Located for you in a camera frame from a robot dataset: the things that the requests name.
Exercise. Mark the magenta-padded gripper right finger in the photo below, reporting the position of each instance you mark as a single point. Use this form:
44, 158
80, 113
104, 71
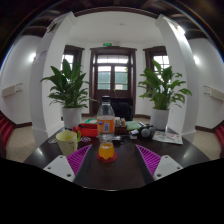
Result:
165, 166

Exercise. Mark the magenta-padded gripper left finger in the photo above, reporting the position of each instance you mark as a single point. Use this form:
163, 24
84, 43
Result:
63, 166

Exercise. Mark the orange drink plastic bottle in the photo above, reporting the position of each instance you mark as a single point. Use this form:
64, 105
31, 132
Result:
106, 125

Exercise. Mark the pale yellow cup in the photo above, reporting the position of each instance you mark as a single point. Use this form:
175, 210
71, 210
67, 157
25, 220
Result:
66, 143

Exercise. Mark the printed magazine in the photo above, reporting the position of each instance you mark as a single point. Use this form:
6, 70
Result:
168, 137

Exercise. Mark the flat round red coaster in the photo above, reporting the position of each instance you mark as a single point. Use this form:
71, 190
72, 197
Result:
100, 159

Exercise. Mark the black round device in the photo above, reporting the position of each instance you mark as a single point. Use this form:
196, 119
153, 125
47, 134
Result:
146, 132

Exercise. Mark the red box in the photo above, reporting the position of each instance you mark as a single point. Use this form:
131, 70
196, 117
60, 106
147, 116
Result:
85, 131

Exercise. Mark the green book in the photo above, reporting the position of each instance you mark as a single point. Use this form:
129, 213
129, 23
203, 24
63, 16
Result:
133, 125

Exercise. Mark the flat black wallet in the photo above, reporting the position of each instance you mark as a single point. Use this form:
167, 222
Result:
117, 138

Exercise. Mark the red carpeted staircase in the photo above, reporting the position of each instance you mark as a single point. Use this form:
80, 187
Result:
6, 128
220, 135

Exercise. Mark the black chair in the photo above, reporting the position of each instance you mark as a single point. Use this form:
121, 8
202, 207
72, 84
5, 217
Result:
124, 110

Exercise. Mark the large-leaf plant in white pot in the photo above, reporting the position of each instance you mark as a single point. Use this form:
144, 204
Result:
68, 86
163, 88

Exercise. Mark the dark wooden double door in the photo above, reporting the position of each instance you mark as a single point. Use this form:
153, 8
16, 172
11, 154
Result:
112, 76

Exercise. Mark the dark-framed window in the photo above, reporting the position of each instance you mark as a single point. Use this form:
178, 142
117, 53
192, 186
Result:
68, 58
161, 60

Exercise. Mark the purple pillar sign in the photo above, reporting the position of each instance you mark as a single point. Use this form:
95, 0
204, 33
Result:
40, 56

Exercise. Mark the green exit sign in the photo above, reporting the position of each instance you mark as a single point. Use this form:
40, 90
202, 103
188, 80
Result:
107, 44

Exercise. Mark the white wall radiator cover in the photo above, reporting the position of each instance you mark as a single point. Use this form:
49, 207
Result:
215, 93
11, 90

